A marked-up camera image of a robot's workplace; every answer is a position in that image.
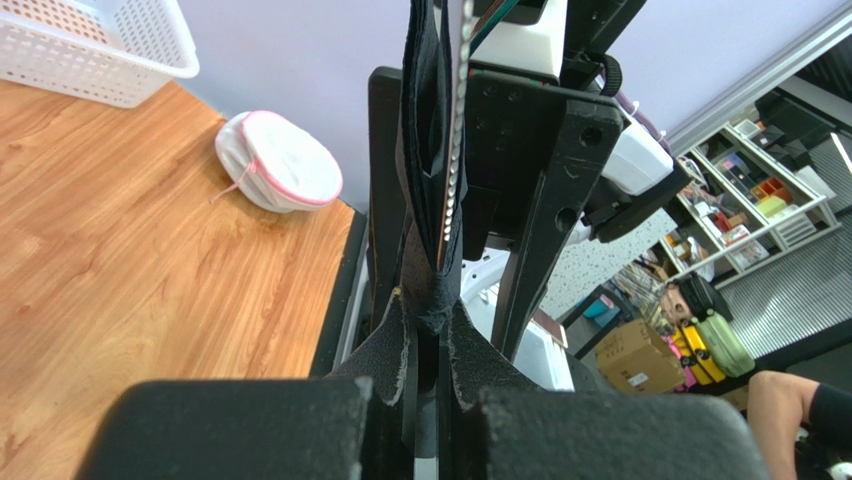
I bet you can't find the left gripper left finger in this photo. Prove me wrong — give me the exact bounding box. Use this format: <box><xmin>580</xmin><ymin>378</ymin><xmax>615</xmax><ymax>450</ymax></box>
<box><xmin>76</xmin><ymin>294</ymin><xmax>414</xmax><ymax>479</ymax></box>

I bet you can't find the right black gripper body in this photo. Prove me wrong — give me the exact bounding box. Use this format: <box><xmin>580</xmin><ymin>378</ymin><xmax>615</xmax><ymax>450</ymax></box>
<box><xmin>462</xmin><ymin>1</ymin><xmax>649</xmax><ymax>260</ymax></box>

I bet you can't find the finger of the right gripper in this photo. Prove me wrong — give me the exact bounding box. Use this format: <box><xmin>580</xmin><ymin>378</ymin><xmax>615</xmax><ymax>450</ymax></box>
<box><xmin>491</xmin><ymin>99</ymin><xmax>622</xmax><ymax>360</ymax></box>
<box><xmin>368</xmin><ymin>66</ymin><xmax>406</xmax><ymax>327</ymax></box>

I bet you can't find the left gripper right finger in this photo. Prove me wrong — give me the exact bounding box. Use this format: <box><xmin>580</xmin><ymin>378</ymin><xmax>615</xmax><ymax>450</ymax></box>
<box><xmin>438</xmin><ymin>303</ymin><xmax>768</xmax><ymax>479</ymax></box>

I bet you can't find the black paper napkin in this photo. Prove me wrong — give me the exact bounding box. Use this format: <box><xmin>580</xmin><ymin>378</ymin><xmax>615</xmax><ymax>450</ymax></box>
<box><xmin>396</xmin><ymin>1</ymin><xmax>461</xmax><ymax>336</ymax></box>

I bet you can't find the silver knife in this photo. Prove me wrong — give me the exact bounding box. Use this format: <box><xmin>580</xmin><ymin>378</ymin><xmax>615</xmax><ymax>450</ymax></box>
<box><xmin>436</xmin><ymin>1</ymin><xmax>474</xmax><ymax>269</ymax></box>

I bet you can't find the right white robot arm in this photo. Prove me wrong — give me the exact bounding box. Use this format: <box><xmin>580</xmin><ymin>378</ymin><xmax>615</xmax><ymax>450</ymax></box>
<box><xmin>368</xmin><ymin>1</ymin><xmax>687</xmax><ymax>357</ymax></box>

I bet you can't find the pink white round object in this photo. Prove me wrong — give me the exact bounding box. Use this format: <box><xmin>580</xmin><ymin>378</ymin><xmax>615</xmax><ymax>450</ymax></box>
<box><xmin>211</xmin><ymin>110</ymin><xmax>343</xmax><ymax>214</ymax></box>

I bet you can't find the cardboard box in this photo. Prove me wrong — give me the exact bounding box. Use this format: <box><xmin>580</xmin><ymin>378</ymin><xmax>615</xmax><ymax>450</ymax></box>
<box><xmin>594</xmin><ymin>320</ymin><xmax>685</xmax><ymax>394</ymax></box>

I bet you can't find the white storage shelf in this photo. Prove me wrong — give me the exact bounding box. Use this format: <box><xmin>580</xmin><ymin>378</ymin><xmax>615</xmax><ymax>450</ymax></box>
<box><xmin>653</xmin><ymin>120</ymin><xmax>840</xmax><ymax>287</ymax></box>

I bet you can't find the white plastic basket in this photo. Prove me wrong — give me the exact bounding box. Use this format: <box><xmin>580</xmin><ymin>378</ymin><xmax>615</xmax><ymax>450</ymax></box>
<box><xmin>1</xmin><ymin>0</ymin><xmax>200</xmax><ymax>109</ymax></box>

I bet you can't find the person's bare knee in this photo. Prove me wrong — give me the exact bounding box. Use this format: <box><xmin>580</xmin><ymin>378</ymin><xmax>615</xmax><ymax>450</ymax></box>
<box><xmin>747</xmin><ymin>371</ymin><xmax>819</xmax><ymax>480</ymax></box>

